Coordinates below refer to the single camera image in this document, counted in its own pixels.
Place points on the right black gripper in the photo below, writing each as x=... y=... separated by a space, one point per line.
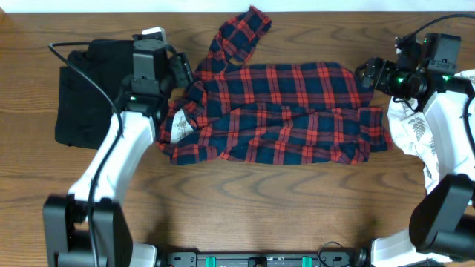
x=373 y=64

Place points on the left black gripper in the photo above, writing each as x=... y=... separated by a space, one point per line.
x=179 y=70

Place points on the red navy plaid shirt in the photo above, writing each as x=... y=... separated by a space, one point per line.
x=276 y=114

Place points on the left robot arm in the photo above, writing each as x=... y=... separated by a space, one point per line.
x=87 y=227

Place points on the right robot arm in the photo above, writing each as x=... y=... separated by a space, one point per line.
x=439 y=231

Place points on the white fern print cloth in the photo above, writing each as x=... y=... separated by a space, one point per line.
x=419 y=137

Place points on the black folded garment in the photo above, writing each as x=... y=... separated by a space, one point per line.
x=84 y=115

